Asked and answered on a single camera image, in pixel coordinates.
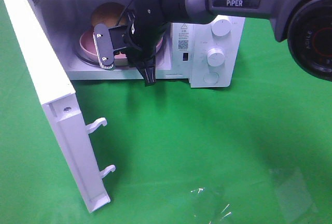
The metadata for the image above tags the pink speckled plate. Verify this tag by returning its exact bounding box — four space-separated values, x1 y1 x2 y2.
79 27 129 66

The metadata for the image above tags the white microwave oven body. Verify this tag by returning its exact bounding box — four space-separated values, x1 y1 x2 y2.
4 0 245 88

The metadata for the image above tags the white microwave door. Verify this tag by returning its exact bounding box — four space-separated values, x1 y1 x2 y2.
4 0 116 212

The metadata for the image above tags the upper white microwave knob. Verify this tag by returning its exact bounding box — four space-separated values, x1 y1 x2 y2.
211 19 231 37

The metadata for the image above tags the round white door-release button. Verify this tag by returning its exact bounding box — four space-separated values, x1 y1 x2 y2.
203 72 219 85

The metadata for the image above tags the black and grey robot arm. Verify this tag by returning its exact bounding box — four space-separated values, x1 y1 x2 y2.
126 0 331 86

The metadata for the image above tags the white microwave knob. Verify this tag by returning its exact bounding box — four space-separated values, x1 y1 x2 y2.
207 48 225 67
211 19 231 37

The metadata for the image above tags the burger with lettuce and cheese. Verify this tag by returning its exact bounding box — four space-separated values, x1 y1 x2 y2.
91 2 127 28

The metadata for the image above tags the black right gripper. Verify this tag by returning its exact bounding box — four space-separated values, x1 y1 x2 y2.
127 0 187 87

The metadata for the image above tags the lower white microwave knob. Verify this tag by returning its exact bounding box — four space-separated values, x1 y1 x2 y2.
207 48 225 67

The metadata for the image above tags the green table cloth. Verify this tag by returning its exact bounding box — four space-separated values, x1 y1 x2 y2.
1 4 331 223

